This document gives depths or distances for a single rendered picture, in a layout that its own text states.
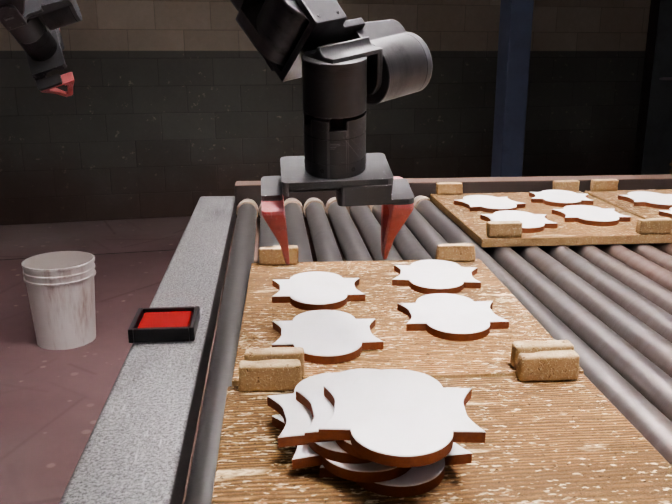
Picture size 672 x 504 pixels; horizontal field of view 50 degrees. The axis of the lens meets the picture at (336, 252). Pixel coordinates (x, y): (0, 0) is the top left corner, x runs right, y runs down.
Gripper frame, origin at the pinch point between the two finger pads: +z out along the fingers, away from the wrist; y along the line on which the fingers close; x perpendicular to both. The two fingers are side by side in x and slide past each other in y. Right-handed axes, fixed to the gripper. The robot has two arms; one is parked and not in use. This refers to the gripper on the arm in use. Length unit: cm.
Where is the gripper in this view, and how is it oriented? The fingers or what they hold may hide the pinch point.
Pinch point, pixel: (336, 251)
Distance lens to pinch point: 72.8
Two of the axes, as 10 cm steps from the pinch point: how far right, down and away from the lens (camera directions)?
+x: 0.9, 4.8, -8.7
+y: -10.0, 0.5, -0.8
